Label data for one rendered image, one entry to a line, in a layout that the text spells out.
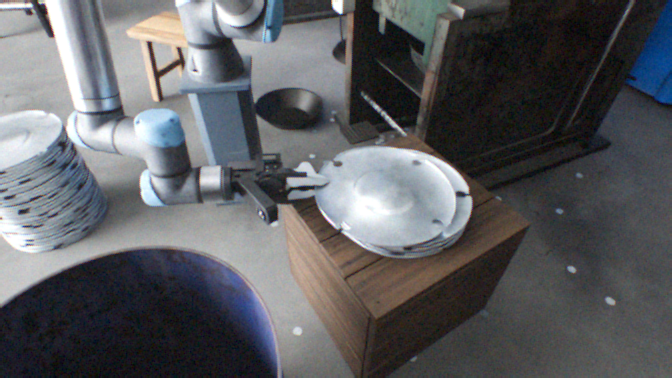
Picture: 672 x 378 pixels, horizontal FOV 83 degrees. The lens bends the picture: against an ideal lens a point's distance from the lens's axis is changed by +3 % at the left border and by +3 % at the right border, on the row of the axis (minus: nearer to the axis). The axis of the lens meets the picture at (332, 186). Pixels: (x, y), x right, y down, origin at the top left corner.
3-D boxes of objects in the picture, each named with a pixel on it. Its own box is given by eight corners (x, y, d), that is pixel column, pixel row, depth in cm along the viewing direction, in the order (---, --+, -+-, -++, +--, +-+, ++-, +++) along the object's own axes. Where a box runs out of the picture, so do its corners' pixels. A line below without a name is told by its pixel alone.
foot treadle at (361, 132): (350, 155, 132) (350, 143, 129) (338, 139, 139) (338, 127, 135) (482, 115, 150) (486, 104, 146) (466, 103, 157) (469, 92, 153)
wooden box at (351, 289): (364, 392, 87) (376, 320, 63) (289, 271, 110) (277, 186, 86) (485, 307, 102) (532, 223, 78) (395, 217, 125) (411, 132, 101)
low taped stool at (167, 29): (241, 91, 187) (228, 21, 163) (213, 116, 170) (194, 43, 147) (184, 78, 196) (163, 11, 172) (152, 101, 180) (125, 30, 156)
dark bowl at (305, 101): (268, 145, 154) (266, 131, 150) (248, 109, 174) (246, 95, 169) (334, 128, 163) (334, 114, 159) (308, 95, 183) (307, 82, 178)
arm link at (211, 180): (198, 184, 71) (206, 213, 77) (223, 182, 72) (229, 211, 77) (202, 158, 76) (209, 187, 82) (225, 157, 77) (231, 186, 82)
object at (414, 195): (404, 277, 63) (405, 274, 63) (285, 193, 76) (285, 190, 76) (479, 190, 79) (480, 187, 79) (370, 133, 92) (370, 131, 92)
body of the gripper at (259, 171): (283, 151, 79) (225, 153, 78) (285, 178, 73) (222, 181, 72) (285, 178, 85) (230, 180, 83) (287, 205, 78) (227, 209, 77)
